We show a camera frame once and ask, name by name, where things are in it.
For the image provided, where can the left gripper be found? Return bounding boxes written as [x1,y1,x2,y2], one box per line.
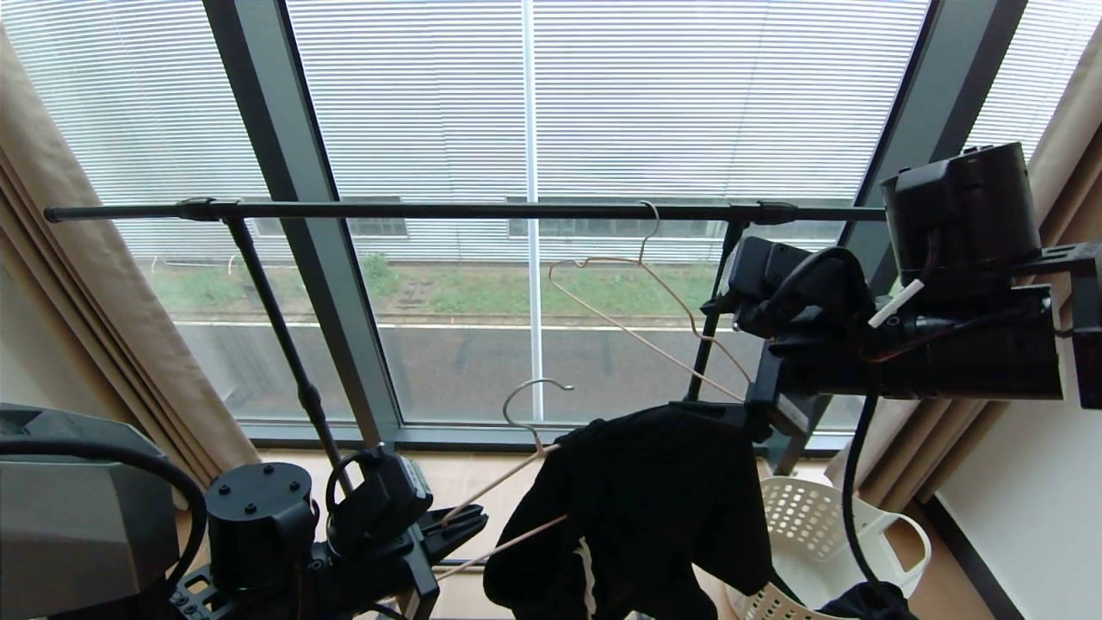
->
[314,506,490,620]

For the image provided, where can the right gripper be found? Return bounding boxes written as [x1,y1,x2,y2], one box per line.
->
[747,288,1064,444]

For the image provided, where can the pink clothes hanger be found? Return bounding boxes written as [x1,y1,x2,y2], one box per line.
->
[548,201,754,403]
[435,379,576,582]

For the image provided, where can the black shorts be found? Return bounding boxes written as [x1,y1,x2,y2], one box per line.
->
[482,403,776,620]

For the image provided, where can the white laundry basket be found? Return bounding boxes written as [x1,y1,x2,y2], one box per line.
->
[727,476,932,620]

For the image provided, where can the black clothes rack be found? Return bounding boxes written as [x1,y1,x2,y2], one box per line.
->
[43,198,888,496]

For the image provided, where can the beige curtain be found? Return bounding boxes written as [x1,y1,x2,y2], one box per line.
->
[825,26,1102,518]
[0,26,263,509]

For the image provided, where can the black garment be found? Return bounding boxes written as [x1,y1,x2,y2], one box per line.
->
[818,581,918,620]

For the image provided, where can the window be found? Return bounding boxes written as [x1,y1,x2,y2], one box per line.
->
[0,0,1102,453]

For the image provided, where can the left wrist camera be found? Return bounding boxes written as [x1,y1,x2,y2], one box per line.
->
[325,446,434,556]

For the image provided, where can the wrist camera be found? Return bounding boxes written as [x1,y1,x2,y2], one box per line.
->
[719,237,875,338]
[325,446,434,556]

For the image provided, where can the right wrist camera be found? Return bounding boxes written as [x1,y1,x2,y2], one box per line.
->
[719,237,875,338]

